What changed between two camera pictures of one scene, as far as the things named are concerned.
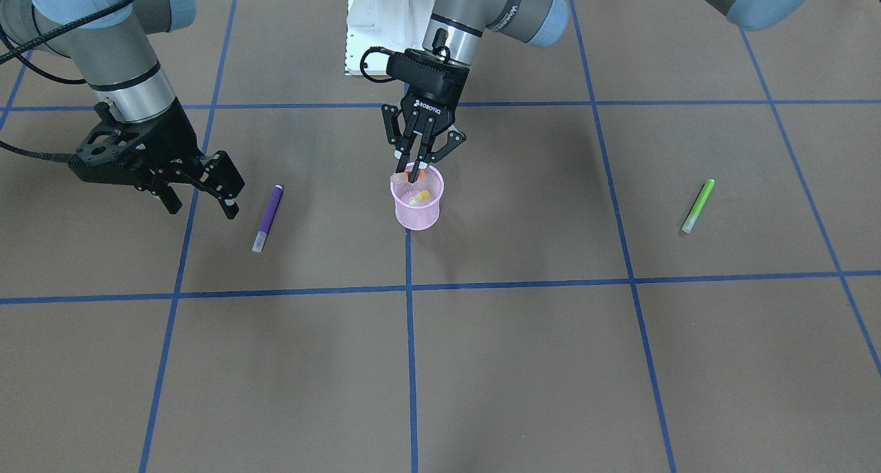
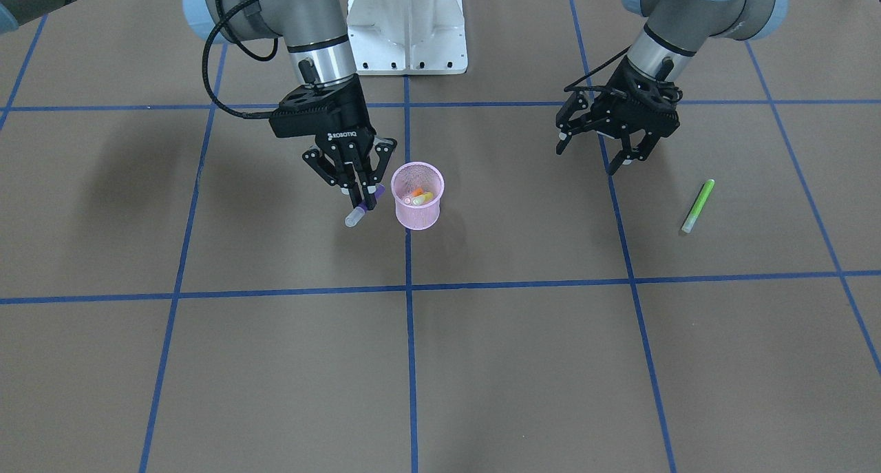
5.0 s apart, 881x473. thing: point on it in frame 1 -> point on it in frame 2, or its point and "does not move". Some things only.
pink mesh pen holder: (418, 203) does not move
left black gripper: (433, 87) -> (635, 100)
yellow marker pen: (414, 200) does not move
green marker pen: (698, 206) does not move
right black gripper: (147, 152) -> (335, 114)
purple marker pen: (258, 244) -> (357, 213)
